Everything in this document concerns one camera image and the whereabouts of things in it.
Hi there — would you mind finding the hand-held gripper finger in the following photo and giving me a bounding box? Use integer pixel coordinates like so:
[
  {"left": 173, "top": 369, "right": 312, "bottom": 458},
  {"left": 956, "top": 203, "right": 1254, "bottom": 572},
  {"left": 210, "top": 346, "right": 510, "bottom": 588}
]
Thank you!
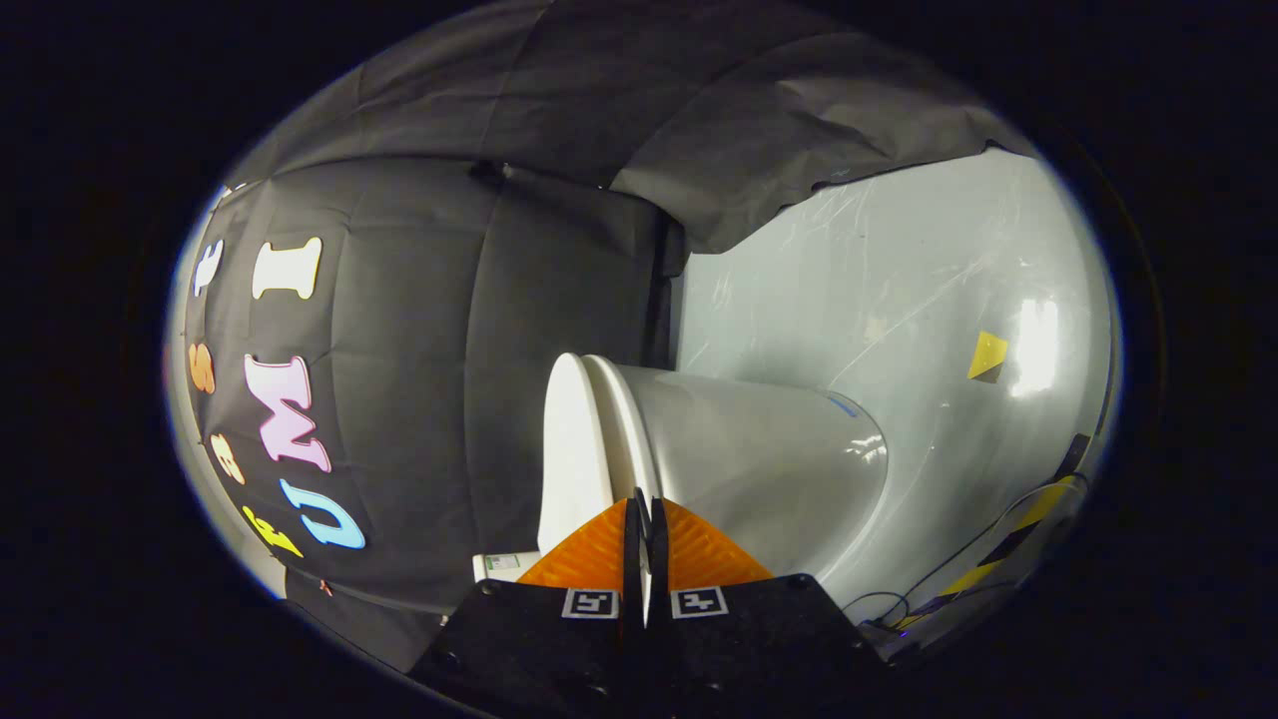
[
  {"left": 644, "top": 494, "right": 885, "bottom": 719},
  {"left": 407, "top": 497, "right": 642, "bottom": 719}
]

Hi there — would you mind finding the small white box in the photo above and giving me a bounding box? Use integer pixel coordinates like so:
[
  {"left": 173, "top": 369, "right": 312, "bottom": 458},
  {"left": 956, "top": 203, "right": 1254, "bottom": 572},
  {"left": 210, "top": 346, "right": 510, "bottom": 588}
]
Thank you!
[{"left": 472, "top": 551, "right": 542, "bottom": 585}]

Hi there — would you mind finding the black backdrop cloth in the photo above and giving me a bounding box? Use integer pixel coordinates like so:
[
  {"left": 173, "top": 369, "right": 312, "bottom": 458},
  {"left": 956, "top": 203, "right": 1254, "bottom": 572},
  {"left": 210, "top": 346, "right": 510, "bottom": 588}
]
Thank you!
[{"left": 165, "top": 0, "right": 1039, "bottom": 675}]

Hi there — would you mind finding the black yellow hazard tape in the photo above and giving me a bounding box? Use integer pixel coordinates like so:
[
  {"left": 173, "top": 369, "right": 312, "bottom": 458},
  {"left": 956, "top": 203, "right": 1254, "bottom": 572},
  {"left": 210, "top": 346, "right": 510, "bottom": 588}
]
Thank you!
[{"left": 894, "top": 474, "right": 1084, "bottom": 632}]

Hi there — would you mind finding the yellow floor tape piece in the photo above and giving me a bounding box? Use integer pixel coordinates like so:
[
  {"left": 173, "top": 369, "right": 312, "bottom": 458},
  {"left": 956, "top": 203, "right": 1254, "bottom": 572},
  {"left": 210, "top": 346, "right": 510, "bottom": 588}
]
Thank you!
[{"left": 966, "top": 330, "right": 1009, "bottom": 382}]

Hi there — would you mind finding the thin black cable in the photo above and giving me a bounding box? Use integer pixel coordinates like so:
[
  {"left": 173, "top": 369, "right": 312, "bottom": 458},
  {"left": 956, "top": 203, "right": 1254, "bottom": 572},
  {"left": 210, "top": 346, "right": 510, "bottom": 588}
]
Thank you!
[{"left": 842, "top": 479, "right": 1079, "bottom": 628}]

